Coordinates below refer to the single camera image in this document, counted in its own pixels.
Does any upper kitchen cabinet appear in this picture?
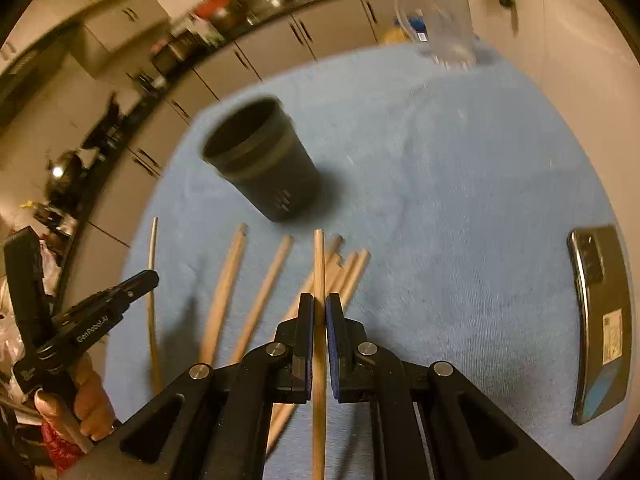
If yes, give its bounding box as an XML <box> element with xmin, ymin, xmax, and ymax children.
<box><xmin>1</xmin><ymin>0</ymin><xmax>168</xmax><ymax>72</ymax></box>

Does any left hand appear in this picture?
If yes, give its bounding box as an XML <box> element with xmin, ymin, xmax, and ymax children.
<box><xmin>35</xmin><ymin>354</ymin><xmax>115</xmax><ymax>467</ymax></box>

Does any white plastic bag counter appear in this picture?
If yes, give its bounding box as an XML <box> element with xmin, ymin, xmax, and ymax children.
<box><xmin>39</xmin><ymin>240</ymin><xmax>61</xmax><ymax>296</ymax></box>

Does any blue table cloth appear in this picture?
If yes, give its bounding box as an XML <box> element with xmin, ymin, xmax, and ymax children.
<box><xmin>122</xmin><ymin>44</ymin><xmax>625</xmax><ymax>479</ymax></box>

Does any steel pot with lid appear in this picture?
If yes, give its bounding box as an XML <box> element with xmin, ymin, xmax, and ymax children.
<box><xmin>44</xmin><ymin>150</ymin><xmax>85</xmax><ymax>203</ymax></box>

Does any black perforated utensil holder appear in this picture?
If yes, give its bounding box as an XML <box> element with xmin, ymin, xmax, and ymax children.
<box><xmin>201</xmin><ymin>96</ymin><xmax>320</xmax><ymax>222</ymax></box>

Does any black wok pan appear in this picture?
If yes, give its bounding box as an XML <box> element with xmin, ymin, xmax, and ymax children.
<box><xmin>81</xmin><ymin>92</ymin><xmax>122</xmax><ymax>152</ymax></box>

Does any black smartphone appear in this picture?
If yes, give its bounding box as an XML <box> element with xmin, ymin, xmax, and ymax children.
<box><xmin>567</xmin><ymin>224</ymin><xmax>632</xmax><ymax>426</ymax></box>

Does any yellow plastic bag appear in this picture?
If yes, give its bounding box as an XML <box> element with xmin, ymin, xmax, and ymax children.
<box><xmin>381</xmin><ymin>26</ymin><xmax>410</xmax><ymax>44</ymax></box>

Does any blue plastic bag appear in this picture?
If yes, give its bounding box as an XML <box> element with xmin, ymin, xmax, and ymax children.
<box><xmin>407</xmin><ymin>14</ymin><xmax>427</xmax><ymax>42</ymax></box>

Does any clear plastic pitcher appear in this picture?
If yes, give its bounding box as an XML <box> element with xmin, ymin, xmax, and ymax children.
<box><xmin>395</xmin><ymin>0</ymin><xmax>476</xmax><ymax>68</ymax></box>

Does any red plastic basin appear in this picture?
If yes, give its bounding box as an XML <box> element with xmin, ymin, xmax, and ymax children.
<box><xmin>192</xmin><ymin>0</ymin><xmax>233</xmax><ymax>21</ymax></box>

